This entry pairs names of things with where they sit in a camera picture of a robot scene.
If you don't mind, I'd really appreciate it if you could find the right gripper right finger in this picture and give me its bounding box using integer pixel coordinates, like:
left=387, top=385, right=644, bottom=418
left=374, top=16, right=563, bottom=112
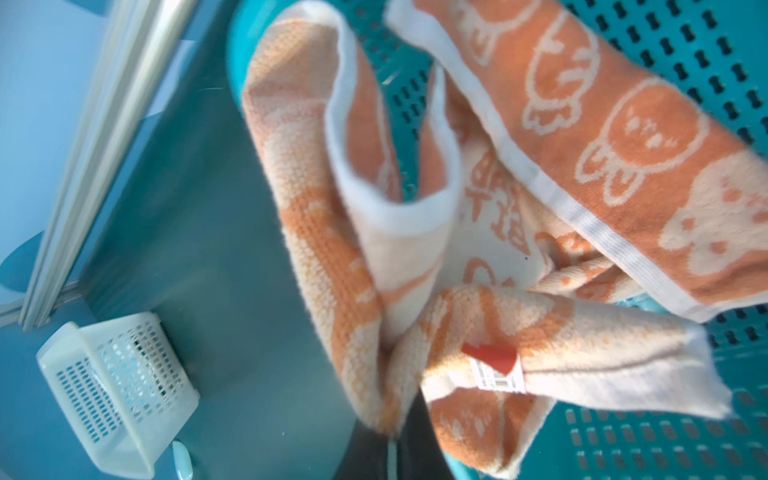
left=396, top=392, right=454, bottom=480

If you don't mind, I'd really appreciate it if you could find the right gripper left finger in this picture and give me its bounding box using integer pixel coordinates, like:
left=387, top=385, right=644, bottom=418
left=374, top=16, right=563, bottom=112
left=333, top=421, right=390, bottom=480

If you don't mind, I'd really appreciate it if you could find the white perforated plastic basket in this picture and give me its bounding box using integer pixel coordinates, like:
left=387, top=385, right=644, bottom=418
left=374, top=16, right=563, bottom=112
left=36, top=312, right=199, bottom=479

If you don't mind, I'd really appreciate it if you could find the orange swirl pattern towel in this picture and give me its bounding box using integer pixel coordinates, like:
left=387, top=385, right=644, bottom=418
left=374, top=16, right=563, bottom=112
left=242, top=1, right=767, bottom=479

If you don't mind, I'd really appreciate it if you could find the teal perforated plastic basket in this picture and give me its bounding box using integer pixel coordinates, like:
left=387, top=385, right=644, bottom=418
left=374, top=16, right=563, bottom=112
left=228, top=1, right=767, bottom=479

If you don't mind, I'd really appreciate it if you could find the light blue plastic spoon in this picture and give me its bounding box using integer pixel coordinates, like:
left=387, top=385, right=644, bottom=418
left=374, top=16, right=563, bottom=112
left=171, top=440, right=194, bottom=480

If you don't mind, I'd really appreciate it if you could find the aluminium frame back rail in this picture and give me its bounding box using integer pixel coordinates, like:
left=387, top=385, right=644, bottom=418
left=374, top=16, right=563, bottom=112
left=1, top=281, right=80, bottom=331

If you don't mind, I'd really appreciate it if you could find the aluminium frame left post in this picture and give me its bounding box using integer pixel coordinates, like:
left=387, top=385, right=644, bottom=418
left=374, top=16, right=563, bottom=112
left=24, top=1, right=197, bottom=299

